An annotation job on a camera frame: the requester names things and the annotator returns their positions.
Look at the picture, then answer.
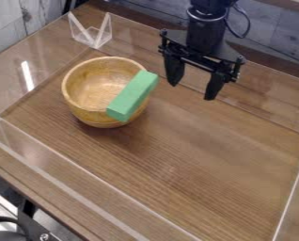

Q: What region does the black cable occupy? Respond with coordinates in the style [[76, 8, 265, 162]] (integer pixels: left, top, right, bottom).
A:
[[0, 216, 20, 230]]

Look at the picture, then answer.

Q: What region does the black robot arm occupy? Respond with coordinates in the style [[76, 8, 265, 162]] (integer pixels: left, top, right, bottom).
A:
[[159, 0, 251, 101]]

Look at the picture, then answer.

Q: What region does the clear acrylic tray wall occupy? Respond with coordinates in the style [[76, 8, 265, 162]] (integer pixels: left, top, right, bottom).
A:
[[0, 118, 200, 241]]

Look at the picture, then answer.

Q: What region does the black table leg bracket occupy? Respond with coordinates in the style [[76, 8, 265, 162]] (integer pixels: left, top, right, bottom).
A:
[[18, 200, 68, 241]]

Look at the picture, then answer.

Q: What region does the green rectangular block stick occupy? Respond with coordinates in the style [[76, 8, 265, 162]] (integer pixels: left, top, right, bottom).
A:
[[106, 71, 159, 122]]

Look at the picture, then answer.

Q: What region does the wooden bowl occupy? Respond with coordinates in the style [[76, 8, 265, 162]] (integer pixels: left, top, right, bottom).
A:
[[62, 56, 150, 129]]

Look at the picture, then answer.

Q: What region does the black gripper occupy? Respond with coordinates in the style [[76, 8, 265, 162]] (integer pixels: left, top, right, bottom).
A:
[[159, 29, 246, 101]]

